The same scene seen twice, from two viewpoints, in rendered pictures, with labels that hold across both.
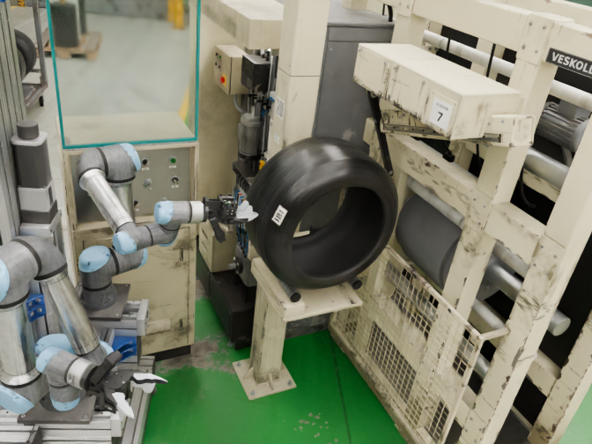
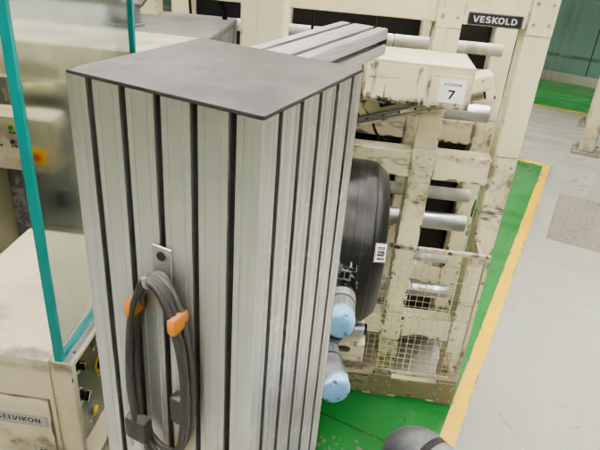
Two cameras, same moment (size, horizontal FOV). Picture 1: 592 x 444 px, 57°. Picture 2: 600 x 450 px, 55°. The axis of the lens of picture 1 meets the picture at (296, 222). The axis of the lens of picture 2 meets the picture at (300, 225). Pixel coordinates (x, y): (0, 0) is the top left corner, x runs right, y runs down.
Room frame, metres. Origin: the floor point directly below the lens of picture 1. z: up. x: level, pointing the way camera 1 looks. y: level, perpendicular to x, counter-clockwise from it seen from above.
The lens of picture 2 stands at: (0.98, 1.49, 2.19)
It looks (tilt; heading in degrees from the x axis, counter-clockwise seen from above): 28 degrees down; 303
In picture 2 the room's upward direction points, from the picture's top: 5 degrees clockwise
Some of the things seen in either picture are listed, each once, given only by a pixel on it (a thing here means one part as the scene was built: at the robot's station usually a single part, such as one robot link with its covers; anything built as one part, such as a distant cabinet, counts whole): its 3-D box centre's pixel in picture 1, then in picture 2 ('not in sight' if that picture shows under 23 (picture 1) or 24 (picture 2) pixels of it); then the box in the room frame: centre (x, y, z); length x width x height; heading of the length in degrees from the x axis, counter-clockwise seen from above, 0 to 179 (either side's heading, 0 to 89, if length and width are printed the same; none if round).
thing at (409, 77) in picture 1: (426, 86); (382, 73); (1.91, -0.40, 1.71); 0.61 x 0.25 x 0.15; 29
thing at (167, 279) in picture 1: (130, 248); (73, 449); (2.22, 0.80, 0.63); 0.56 x 0.41 x 1.27; 119
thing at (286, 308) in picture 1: (276, 284); (315, 337); (1.82, 0.05, 0.83); 0.36 x 0.09 x 0.06; 29
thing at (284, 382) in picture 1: (263, 373); not in sight; (2.10, 0.06, 0.02); 0.27 x 0.27 x 0.04; 29
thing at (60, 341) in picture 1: (55, 358); not in sight; (1.22, 0.70, 0.88); 0.13 x 0.12 x 0.14; 162
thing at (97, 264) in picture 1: (96, 265); not in sight; (1.72, 0.76, 0.88); 0.13 x 0.12 x 0.14; 135
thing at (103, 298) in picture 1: (97, 289); not in sight; (1.71, 0.77, 0.77); 0.15 x 0.15 x 0.10
